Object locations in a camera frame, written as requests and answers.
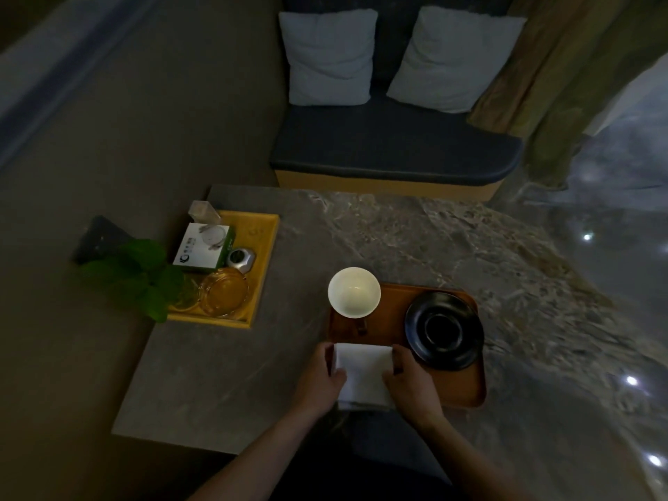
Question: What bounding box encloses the person's left hand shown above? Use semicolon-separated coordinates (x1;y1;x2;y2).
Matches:
291;341;348;413

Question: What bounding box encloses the person's right hand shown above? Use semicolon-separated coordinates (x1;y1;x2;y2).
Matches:
382;343;444;428

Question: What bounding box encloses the white napkin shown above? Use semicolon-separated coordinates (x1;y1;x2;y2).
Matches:
333;343;396;411

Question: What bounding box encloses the person's left forearm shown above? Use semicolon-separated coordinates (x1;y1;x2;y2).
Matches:
189;399;340;501

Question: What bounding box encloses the person's right forearm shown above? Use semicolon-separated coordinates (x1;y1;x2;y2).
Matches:
412;412;538;501

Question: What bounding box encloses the brown wooden serving tray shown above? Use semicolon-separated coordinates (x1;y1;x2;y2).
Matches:
328;283;487;410

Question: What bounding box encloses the black round plate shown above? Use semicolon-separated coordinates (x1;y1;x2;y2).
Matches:
404;291;485;372

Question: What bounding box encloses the white ceramic bowl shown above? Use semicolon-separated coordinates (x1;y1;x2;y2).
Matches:
328;267;382;319

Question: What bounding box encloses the yellow wooden tray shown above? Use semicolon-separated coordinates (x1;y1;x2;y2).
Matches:
167;210;280;329

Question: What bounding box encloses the clear glass ashtray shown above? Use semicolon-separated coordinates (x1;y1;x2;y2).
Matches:
199;269;250;318

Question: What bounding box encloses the small silver black device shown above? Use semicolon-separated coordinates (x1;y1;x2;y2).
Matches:
227;248;256;275

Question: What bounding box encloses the white green tissue box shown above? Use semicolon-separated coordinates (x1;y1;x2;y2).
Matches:
173;223;236;272

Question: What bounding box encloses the green leafy plant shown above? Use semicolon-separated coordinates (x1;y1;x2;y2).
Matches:
81;240;199;324

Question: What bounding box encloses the dark blue upholstered bench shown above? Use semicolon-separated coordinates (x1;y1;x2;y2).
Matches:
269;0;525;203

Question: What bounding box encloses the dark plant pot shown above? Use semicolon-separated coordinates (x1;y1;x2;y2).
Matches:
73;215;137;265

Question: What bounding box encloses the grey square cushion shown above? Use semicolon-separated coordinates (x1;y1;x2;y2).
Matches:
386;6;528;114
278;8;379;107

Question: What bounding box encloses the olive brown curtain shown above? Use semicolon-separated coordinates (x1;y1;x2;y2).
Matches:
466;0;668;189

